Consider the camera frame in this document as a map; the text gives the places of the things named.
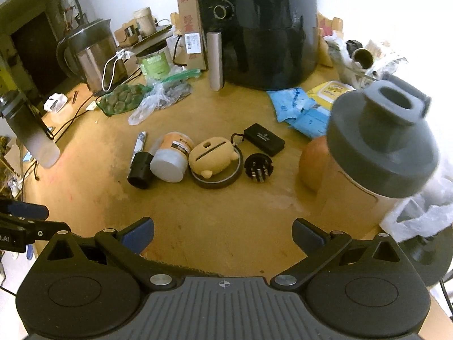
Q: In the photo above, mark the clear plastic bag dark contents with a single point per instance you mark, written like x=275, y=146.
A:
x=166, y=94

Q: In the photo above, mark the beige lidded jar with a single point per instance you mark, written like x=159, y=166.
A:
x=145, y=19

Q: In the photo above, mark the tall cardboard box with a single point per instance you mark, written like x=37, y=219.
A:
x=185, y=7

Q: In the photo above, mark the white jar orange label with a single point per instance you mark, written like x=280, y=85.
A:
x=171, y=156

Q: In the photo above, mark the blue packet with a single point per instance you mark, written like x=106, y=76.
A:
x=311, y=124

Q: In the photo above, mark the green mesh bag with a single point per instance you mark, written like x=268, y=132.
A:
x=120, y=99

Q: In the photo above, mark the dark pen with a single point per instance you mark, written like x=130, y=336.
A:
x=75, y=97

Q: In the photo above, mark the small cardboard box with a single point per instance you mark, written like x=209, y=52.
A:
x=125, y=35

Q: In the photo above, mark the black cylindrical adapter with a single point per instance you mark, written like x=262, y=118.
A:
x=139, y=170

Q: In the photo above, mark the crumpled clear plastic bags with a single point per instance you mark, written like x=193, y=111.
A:
x=339, y=56

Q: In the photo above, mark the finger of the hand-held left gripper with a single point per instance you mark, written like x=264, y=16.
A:
x=22, y=210
x=42, y=232

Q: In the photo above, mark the orange round fruit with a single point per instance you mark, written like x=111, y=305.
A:
x=311, y=166

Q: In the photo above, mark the white plastic bag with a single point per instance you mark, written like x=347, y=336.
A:
x=424, y=212

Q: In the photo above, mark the dark round object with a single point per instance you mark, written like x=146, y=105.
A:
x=431, y=262

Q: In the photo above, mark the bicycle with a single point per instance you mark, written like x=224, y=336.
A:
x=69, y=5

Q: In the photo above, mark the metal cylinder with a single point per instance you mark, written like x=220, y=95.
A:
x=363, y=58

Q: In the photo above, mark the black air fryer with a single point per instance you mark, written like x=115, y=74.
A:
x=269, y=24

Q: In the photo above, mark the shaker bottle with grey lid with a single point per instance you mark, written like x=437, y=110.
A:
x=382, y=156

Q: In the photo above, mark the white plastic charger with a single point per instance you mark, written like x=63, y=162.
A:
x=55, y=102

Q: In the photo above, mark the green labelled can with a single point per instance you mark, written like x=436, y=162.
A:
x=154, y=65

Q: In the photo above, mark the small paper tag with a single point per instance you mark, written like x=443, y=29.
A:
x=92, y=105

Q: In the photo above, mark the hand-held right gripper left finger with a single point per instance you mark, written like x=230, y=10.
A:
x=138, y=235

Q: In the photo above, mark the small black box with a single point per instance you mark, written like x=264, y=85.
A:
x=265, y=138

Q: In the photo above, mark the blue cloth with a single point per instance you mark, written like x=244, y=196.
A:
x=288, y=102

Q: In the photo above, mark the yellow wipes packet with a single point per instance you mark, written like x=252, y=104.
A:
x=329, y=92

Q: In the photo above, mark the dark flat board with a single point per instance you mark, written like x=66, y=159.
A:
x=148, y=39

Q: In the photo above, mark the frosted grey water bottle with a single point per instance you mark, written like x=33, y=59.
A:
x=32, y=138

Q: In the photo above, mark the stainless steel kettle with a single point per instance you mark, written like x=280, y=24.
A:
x=95, y=56

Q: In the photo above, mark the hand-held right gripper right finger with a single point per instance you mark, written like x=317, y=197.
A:
x=306, y=235

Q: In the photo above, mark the black round pin plug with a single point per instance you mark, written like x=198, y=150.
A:
x=258, y=169

